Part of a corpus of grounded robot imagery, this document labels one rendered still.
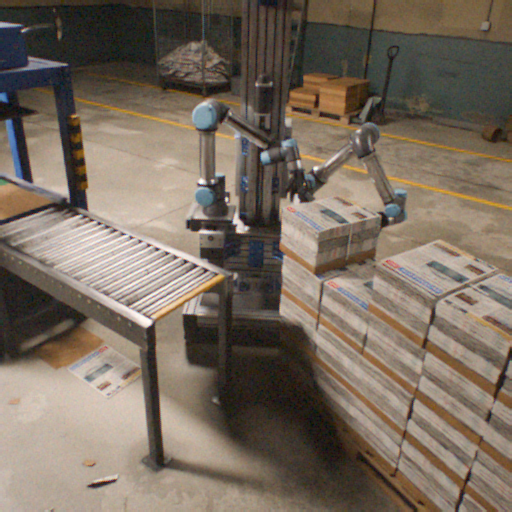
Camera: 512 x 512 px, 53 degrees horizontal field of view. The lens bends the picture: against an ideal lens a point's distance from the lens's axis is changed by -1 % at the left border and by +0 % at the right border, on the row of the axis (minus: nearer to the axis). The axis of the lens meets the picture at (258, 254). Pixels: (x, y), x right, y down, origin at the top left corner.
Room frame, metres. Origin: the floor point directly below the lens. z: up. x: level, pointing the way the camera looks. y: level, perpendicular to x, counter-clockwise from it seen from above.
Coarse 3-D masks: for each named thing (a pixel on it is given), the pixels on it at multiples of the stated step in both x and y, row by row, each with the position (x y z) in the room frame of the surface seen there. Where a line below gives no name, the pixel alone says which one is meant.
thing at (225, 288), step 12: (60, 204) 2.78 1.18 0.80; (84, 216) 2.64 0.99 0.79; (96, 216) 2.63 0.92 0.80; (108, 228) 2.52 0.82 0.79; (120, 228) 2.50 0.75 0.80; (144, 240) 2.37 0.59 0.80; (156, 240) 2.37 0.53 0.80; (168, 252) 2.26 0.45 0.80; (180, 252) 2.25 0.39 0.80; (204, 264) 2.15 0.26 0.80; (228, 276) 2.05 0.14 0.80; (216, 288) 2.07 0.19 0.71; (228, 288) 2.05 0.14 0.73
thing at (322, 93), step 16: (304, 80) 9.04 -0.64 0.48; (320, 80) 8.86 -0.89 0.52; (336, 80) 8.66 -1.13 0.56; (352, 80) 8.72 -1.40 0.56; (368, 80) 8.75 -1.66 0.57; (304, 96) 8.56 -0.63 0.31; (320, 96) 8.41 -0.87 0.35; (336, 96) 8.23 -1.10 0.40; (352, 96) 8.34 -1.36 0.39; (288, 112) 8.70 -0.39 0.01; (320, 112) 8.40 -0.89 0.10; (336, 112) 8.20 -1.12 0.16; (352, 112) 8.29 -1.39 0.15
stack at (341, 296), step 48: (288, 288) 2.18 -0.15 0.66; (336, 288) 1.93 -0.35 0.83; (336, 336) 1.89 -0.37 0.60; (384, 336) 1.68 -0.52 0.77; (288, 384) 2.13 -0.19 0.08; (336, 384) 1.85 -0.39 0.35; (384, 384) 1.63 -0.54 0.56; (432, 384) 1.47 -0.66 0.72; (384, 432) 1.59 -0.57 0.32; (432, 432) 1.43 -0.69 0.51; (480, 432) 1.29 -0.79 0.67; (432, 480) 1.38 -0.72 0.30
